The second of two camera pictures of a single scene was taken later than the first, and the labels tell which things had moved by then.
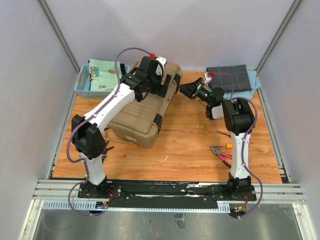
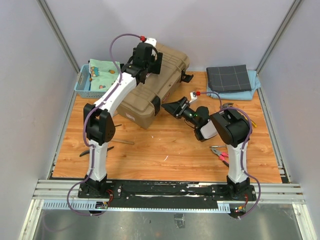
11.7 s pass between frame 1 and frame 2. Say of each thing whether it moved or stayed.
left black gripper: moved
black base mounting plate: stayed
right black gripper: moved
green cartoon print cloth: stayed
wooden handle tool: stayed
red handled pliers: stayed
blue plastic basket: stayed
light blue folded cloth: stayed
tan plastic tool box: moved
